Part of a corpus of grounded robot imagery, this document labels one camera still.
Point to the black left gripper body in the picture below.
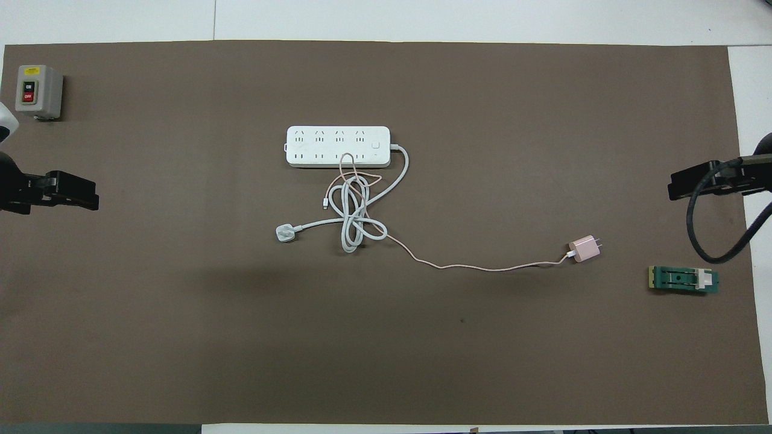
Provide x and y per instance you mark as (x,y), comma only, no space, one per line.
(12,187)

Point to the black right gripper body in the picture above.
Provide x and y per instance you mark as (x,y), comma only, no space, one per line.
(761,178)

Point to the pink charger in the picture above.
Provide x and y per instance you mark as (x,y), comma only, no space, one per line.
(584,249)

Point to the white power strip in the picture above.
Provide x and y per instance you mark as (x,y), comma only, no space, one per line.
(301,146)

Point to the brown table mat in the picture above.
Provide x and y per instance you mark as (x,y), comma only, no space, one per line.
(181,331)

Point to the grey on-off switch box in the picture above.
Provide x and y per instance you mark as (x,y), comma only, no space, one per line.
(42,96)

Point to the green knife switch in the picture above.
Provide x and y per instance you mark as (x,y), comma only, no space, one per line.
(675,279)

